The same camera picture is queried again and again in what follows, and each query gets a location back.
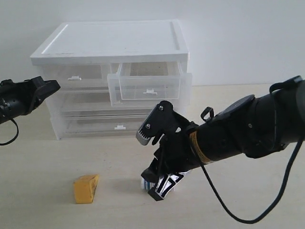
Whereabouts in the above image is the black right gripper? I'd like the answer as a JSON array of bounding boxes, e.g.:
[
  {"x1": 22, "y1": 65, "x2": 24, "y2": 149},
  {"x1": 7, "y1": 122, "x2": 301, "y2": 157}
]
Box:
[{"x1": 142, "y1": 114, "x2": 200, "y2": 201}]

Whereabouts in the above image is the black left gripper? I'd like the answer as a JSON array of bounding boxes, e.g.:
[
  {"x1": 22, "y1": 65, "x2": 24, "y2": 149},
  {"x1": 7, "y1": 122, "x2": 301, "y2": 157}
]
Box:
[{"x1": 0, "y1": 76, "x2": 61, "y2": 119}]

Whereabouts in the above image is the white bottle blue label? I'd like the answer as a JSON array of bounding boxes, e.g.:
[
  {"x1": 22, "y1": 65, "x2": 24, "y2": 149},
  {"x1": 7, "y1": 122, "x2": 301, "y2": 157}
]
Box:
[{"x1": 141, "y1": 176, "x2": 178, "y2": 193}]

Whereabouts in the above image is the bottom wide clear drawer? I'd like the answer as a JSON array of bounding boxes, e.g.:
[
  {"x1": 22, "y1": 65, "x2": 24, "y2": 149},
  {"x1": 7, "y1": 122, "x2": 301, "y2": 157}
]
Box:
[{"x1": 54, "y1": 114, "x2": 148, "y2": 140}]

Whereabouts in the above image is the yellow cheese wedge sponge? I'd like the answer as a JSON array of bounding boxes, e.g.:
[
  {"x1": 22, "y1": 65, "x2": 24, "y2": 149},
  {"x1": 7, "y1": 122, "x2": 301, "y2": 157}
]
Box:
[{"x1": 73, "y1": 174, "x2": 100, "y2": 204}]

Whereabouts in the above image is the white plastic drawer cabinet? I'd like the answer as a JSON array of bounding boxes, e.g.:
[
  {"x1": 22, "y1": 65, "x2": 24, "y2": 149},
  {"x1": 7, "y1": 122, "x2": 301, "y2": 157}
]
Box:
[{"x1": 30, "y1": 19, "x2": 190, "y2": 138}]

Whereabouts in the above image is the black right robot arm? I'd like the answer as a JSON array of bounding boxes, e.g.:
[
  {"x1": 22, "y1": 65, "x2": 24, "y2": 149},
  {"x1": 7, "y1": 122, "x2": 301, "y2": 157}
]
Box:
[{"x1": 136, "y1": 76, "x2": 305, "y2": 201}]

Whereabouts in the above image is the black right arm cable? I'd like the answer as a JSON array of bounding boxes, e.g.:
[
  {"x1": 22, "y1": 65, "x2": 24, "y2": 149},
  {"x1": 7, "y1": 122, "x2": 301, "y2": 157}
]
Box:
[{"x1": 200, "y1": 75, "x2": 305, "y2": 219}]

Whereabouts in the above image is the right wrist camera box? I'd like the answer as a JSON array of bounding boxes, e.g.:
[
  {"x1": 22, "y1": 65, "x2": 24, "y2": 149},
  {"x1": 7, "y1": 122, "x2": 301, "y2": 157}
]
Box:
[{"x1": 136, "y1": 100, "x2": 178, "y2": 146}]

